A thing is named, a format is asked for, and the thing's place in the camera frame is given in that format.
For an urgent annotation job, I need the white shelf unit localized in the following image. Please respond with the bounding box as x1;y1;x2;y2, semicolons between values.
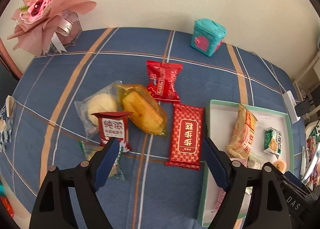
292;51;319;101

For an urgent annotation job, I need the black charger adapter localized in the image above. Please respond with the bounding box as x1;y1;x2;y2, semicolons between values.
295;99;314;117

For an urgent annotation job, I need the clear round pastry packet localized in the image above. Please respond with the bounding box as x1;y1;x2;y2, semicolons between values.
74;81;122;139

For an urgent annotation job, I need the green white noodle snack packet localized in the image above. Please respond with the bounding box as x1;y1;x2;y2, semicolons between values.
264;128;282;159

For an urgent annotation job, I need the blue white wrapper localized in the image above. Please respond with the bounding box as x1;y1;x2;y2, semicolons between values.
0;96;16;152

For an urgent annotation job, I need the orange cracker packet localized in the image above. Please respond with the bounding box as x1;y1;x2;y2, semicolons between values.
226;104;258;159

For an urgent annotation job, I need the white power strip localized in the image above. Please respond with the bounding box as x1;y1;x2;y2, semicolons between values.
282;91;300;124

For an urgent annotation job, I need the small red candy packet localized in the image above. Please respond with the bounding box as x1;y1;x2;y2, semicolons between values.
146;60;183;103

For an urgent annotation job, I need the colourful clutter pile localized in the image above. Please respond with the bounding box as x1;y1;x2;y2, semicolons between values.
300;120;319;191

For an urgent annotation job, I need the teal toy box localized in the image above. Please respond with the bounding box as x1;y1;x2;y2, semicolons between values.
190;18;227;58

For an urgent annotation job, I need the green rimmed white tray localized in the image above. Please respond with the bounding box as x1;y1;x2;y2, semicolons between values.
196;99;295;227

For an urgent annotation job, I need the yellow cake packet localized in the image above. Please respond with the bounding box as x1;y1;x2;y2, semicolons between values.
116;84;168;136

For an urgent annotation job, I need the pink snack packet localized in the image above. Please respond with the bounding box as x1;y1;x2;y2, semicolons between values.
212;158;247;213

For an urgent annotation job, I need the barcode round cookie packet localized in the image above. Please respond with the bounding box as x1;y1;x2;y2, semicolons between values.
78;141;125;180

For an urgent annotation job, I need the large red cake packet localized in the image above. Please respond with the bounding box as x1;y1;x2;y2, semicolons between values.
165;104;204;170

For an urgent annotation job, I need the blue plaid tablecloth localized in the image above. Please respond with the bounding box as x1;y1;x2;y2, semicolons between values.
0;27;307;229

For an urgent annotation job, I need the clear jelly cup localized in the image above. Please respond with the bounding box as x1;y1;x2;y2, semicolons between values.
272;159;287;173

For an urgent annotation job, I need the pink flower bouquet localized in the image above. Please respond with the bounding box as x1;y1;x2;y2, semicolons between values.
8;0;97;56

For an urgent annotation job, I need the red white milk candy packet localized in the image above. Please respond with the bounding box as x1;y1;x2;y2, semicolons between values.
92;112;132;152

